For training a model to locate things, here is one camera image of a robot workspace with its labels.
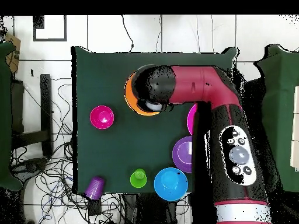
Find large orange bowl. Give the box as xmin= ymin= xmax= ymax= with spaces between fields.
xmin=123 ymin=72 xmax=162 ymax=117

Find purple cup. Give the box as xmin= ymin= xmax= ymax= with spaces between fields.
xmin=84 ymin=176 xmax=105 ymax=201

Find dark green tablecloth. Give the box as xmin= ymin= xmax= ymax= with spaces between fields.
xmin=71 ymin=45 xmax=240 ymax=195

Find large pink bowl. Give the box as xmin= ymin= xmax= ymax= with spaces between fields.
xmin=186 ymin=103 xmax=198 ymax=136

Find small red bowl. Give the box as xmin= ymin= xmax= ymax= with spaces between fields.
xmin=89 ymin=105 xmax=115 ymax=130

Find purple bowl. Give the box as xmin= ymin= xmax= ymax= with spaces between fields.
xmin=172 ymin=136 xmax=193 ymax=174

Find green cup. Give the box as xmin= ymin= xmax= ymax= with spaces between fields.
xmin=130 ymin=168 xmax=148 ymax=189

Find large blue bowl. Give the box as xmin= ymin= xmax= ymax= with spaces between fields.
xmin=154 ymin=167 xmax=189 ymax=202

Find small black box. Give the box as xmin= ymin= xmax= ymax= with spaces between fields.
xmin=88 ymin=199 xmax=102 ymax=216

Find green-covered side table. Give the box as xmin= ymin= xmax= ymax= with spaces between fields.
xmin=0 ymin=41 xmax=24 ymax=192
xmin=253 ymin=44 xmax=299 ymax=193

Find cardboard box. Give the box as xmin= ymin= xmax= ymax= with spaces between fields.
xmin=5 ymin=32 xmax=22 ymax=74

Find tangle of floor cables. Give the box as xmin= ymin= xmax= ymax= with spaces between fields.
xmin=11 ymin=78 xmax=141 ymax=224

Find black hanging cable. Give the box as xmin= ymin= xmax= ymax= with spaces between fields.
xmin=121 ymin=15 xmax=134 ymax=53

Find black square floor frame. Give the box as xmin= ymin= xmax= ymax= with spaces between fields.
xmin=33 ymin=15 xmax=68 ymax=42

